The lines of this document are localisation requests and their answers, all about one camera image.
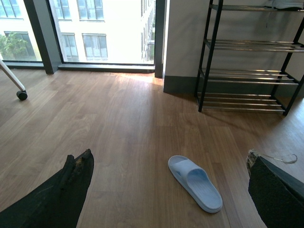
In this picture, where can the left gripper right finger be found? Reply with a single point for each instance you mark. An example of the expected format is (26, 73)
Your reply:
(277, 196)

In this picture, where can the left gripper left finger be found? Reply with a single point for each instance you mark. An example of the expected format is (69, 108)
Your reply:
(57, 202)

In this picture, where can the light blue slipper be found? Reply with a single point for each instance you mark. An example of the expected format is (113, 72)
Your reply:
(196, 182)

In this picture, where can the grey sneaker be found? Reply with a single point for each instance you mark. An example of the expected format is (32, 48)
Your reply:
(285, 4)

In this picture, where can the black metal shoe rack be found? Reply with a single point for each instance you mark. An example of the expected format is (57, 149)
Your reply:
(283, 87)

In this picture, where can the white table leg left caster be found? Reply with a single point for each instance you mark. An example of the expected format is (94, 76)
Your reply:
(22, 93)

